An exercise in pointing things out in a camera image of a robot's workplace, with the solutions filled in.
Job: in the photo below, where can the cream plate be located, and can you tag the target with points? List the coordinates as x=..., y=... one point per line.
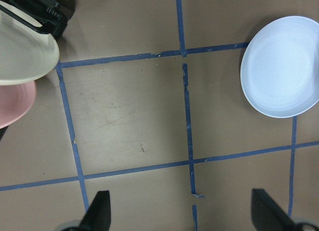
x=25, y=55

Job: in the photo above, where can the black plate rack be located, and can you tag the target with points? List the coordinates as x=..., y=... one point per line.
x=52, y=15

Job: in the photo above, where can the light blue plate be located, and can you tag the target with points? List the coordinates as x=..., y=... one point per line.
x=280, y=68

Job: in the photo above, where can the pink plate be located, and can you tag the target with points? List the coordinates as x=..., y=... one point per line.
x=16, y=101

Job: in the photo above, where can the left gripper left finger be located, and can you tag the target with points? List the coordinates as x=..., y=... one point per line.
x=97, y=217

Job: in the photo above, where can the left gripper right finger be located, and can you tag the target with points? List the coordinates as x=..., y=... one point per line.
x=267, y=215

